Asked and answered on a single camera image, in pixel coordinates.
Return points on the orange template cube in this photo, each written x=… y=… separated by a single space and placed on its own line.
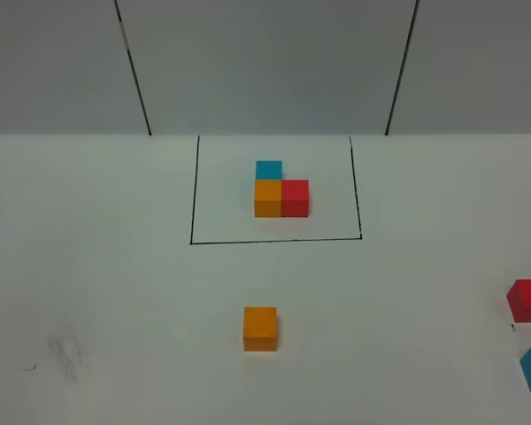
x=267 y=198

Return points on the red template cube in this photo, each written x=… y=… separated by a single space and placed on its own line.
x=295 y=198

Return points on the blue template cube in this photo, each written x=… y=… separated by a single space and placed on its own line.
x=269 y=170

